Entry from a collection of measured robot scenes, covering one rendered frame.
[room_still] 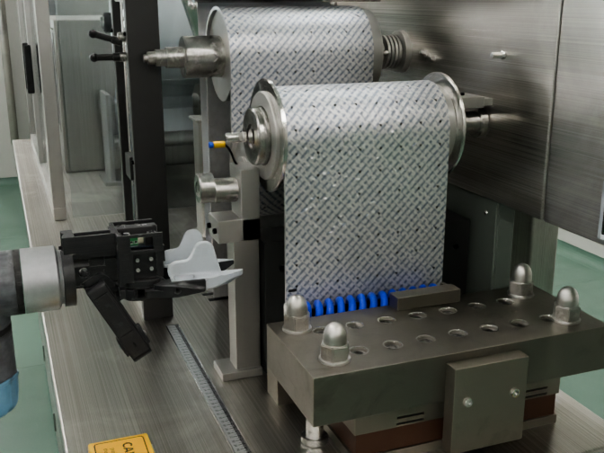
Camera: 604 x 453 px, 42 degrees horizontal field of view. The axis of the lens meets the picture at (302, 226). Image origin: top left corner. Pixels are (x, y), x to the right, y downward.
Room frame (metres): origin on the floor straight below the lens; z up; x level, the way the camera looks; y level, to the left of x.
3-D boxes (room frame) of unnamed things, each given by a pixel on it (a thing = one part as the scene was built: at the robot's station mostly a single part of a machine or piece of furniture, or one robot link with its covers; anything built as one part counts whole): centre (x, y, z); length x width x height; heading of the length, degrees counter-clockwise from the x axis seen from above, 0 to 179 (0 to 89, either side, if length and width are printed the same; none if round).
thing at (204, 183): (1.03, 0.13, 1.18); 0.04 x 0.02 x 0.04; 21
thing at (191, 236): (0.95, 0.14, 1.11); 0.09 x 0.03 x 0.06; 120
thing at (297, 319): (0.90, 0.01, 1.05); 0.04 x 0.04 x 0.04
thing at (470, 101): (1.13, -0.23, 1.28); 0.06 x 0.05 x 0.02; 111
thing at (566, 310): (0.93, -0.34, 1.05); 0.04 x 0.04 x 0.04
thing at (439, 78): (1.11, -0.19, 1.25); 0.15 x 0.01 x 0.15; 21
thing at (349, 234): (1.01, -0.09, 1.11); 0.23 x 0.01 x 0.18; 111
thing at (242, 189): (1.04, 0.10, 1.05); 0.06 x 0.05 x 0.31; 111
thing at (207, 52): (1.25, 0.16, 1.33); 0.06 x 0.06 x 0.06; 21
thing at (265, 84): (1.02, 0.05, 1.25); 0.15 x 0.01 x 0.15; 21
